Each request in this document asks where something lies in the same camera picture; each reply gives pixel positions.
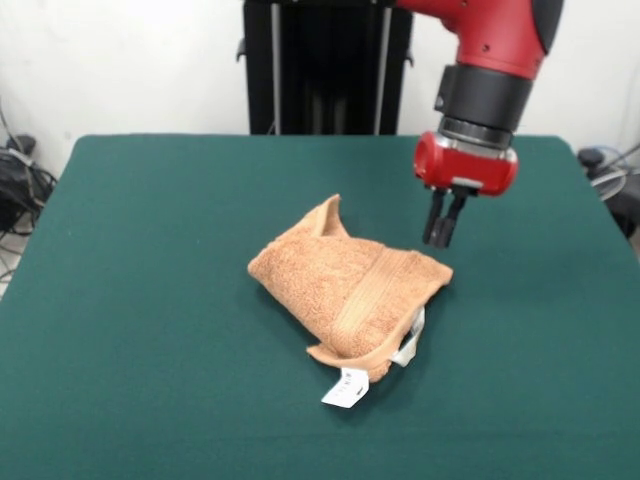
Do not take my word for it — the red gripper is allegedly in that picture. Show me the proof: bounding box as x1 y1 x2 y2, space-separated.
412 130 520 250

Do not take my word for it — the orange terry towel with tags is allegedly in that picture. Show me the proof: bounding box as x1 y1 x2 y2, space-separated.
246 193 455 409

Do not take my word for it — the dark green table cloth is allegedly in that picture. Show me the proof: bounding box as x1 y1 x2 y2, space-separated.
0 133 640 480

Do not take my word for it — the black equipment with cables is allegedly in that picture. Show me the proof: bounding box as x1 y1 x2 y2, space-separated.
577 144 640 241

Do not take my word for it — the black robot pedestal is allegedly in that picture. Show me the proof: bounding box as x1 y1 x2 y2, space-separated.
236 0 416 136

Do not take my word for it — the black cable bundle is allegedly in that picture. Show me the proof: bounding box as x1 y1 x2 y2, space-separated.
0 99 59 281

